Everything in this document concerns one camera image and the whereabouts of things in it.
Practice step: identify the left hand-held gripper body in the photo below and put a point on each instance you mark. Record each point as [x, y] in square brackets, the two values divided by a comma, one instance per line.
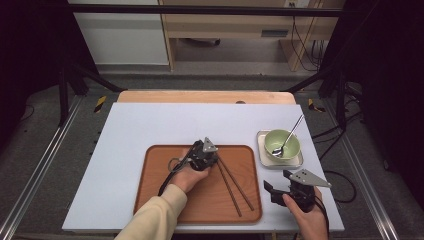
[203, 156]

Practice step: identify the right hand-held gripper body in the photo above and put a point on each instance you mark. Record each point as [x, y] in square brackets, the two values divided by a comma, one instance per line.
[305, 195]

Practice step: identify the white square plate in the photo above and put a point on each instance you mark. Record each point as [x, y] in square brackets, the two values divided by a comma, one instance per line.
[283, 163]

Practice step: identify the green bowl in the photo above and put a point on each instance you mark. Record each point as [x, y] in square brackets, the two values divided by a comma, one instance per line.
[283, 141]

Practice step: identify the brown chopstick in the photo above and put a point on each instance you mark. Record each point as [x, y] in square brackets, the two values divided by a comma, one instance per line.
[230, 190]
[238, 186]

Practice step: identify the metal spoon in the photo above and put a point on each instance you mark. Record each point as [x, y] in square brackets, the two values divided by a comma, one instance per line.
[290, 135]

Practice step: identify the brown wooden tray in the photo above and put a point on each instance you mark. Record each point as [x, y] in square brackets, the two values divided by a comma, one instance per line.
[200, 206]

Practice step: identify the person's left hand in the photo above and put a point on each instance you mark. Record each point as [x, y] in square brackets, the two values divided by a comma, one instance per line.
[188, 178]

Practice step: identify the person's right hand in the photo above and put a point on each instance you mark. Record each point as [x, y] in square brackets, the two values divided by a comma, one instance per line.
[311, 223]

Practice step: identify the white table cover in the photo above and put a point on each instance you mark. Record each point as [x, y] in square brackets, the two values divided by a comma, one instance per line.
[150, 123]

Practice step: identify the yellow black floor tape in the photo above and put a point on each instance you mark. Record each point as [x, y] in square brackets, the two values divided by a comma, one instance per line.
[312, 105]
[100, 104]

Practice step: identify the black metal stand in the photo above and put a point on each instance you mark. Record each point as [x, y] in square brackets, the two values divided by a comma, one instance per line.
[340, 96]
[63, 96]

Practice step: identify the light wooden desk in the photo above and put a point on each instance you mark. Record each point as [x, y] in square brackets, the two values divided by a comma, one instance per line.
[230, 25]

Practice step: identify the black curtain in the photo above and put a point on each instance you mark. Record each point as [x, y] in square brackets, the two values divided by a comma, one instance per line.
[30, 50]
[390, 83]

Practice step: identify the white cabinet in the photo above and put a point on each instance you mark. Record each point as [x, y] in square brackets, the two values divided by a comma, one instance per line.
[123, 40]

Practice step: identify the black horizontal bar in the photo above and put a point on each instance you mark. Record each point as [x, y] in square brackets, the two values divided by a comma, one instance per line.
[200, 10]

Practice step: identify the aluminium floor rail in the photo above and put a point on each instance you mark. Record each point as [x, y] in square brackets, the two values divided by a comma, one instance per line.
[363, 176]
[40, 170]

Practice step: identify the white wall socket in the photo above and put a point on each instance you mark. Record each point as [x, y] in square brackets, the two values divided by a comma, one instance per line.
[296, 3]

